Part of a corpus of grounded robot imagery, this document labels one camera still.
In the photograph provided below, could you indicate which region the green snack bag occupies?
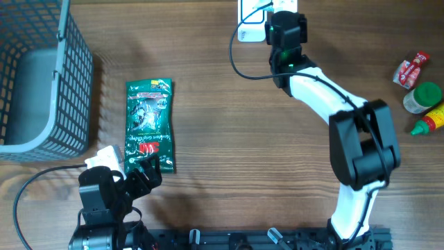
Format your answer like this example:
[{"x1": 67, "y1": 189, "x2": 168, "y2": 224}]
[{"x1": 124, "y1": 78, "x2": 176, "y2": 173}]

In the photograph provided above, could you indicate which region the green-lid spice jar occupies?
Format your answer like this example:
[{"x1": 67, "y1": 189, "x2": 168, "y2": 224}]
[{"x1": 403, "y1": 82, "x2": 443, "y2": 114}]

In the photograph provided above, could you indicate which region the red sauce bottle green cap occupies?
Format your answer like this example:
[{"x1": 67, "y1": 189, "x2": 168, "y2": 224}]
[{"x1": 410, "y1": 102, "x2": 443, "y2": 135}]

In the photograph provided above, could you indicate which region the red Nescafe coffee stick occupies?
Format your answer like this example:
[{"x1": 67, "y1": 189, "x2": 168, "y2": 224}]
[{"x1": 397, "y1": 51, "x2": 430, "y2": 89}]

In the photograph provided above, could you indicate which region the red Kleenex tissue pack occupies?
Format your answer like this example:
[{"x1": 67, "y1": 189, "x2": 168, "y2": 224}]
[{"x1": 393, "y1": 60, "x2": 420, "y2": 90}]

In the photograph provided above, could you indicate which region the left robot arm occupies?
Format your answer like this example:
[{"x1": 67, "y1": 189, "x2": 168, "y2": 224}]
[{"x1": 68, "y1": 154, "x2": 162, "y2": 250}]

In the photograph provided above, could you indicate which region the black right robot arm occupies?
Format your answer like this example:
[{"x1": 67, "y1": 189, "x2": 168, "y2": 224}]
[{"x1": 265, "y1": 10, "x2": 400, "y2": 249}]

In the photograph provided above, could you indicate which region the white barcode scanner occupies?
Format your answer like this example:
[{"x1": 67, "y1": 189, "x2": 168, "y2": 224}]
[{"x1": 237, "y1": 0, "x2": 266, "y2": 42}]

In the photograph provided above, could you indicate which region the grey plastic mesh basket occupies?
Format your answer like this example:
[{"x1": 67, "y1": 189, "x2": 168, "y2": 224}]
[{"x1": 1, "y1": 0, "x2": 94, "y2": 162}]

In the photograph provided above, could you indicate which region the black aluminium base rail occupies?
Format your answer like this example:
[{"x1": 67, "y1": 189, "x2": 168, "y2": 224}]
[{"x1": 138, "y1": 227, "x2": 394, "y2": 250}]

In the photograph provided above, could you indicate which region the black left camera cable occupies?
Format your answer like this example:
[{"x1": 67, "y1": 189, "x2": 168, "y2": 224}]
[{"x1": 12, "y1": 164, "x2": 87, "y2": 250}]

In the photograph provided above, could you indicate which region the black camera cable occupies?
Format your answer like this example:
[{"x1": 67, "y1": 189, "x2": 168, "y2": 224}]
[
  {"x1": 12, "y1": 164, "x2": 87, "y2": 250},
  {"x1": 228, "y1": 1, "x2": 391, "y2": 244}
]

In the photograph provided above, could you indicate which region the black right camera cable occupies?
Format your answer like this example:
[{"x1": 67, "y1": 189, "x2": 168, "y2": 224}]
[{"x1": 228, "y1": 1, "x2": 391, "y2": 244}]

